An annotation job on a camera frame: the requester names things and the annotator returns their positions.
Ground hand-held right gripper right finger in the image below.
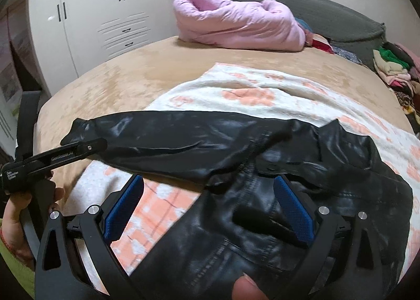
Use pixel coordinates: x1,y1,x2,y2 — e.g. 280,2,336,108
266,174,406,300

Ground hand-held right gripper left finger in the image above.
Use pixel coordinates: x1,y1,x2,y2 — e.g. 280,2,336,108
34,174,145,300

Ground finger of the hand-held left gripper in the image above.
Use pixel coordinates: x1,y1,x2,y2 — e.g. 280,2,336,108
24,138,108,171

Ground black leather jacket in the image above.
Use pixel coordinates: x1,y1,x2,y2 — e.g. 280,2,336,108
62,110,414,300

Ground person's left forearm green sleeve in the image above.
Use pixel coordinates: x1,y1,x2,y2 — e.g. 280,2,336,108
0,218,36,298

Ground red and blue clothes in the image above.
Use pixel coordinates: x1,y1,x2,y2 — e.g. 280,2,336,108
295,18,363,66

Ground pile of mixed clothes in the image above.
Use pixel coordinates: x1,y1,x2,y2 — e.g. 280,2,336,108
372,40,420,123

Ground person's left hand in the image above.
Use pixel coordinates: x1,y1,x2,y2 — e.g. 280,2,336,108
1,187,65,261

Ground person's right hand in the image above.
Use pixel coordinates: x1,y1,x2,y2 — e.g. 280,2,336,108
231,274,274,300

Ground tan bed sheet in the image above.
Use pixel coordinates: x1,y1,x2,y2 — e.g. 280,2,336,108
15,35,416,195

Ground white orange floral blanket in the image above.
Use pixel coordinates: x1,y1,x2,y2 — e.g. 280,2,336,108
64,63,420,287

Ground white wardrobe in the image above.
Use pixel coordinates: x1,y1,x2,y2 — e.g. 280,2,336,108
28,0,185,97

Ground pink duvet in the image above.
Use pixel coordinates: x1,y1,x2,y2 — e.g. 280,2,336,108
173,0,308,52

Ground grey headboard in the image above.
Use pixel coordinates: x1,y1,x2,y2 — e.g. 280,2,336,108
218,0,386,67

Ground wall poster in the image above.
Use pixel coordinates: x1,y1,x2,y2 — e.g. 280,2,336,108
0,54,24,153

